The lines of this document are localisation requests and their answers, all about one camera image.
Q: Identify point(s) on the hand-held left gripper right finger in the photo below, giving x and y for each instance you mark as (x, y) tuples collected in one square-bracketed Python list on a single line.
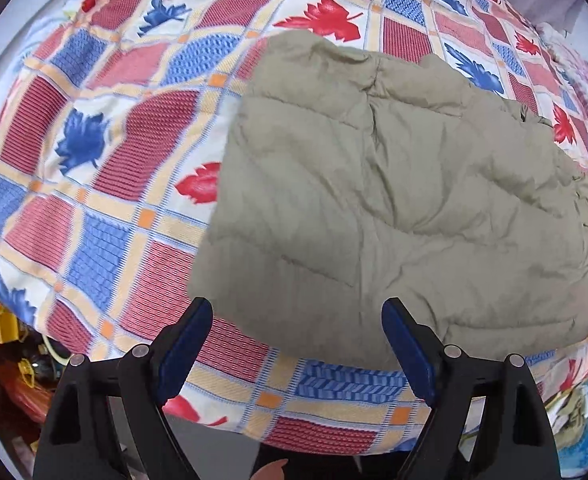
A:
[(403, 340)]

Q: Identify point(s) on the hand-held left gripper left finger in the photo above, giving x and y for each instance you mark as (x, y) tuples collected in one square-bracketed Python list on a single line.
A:
[(189, 340)]

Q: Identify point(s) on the olive green puffer jacket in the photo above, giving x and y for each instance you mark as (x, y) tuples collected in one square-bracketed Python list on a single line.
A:
[(373, 210)]

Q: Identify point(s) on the red printed bag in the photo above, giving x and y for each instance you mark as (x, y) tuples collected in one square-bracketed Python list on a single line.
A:
[(24, 400)]

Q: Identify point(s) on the leaf print checked quilt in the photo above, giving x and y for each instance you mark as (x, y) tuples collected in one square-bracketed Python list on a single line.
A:
[(124, 160)]

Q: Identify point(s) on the pink floral blanket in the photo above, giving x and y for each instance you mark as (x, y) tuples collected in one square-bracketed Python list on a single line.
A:
[(573, 60)]

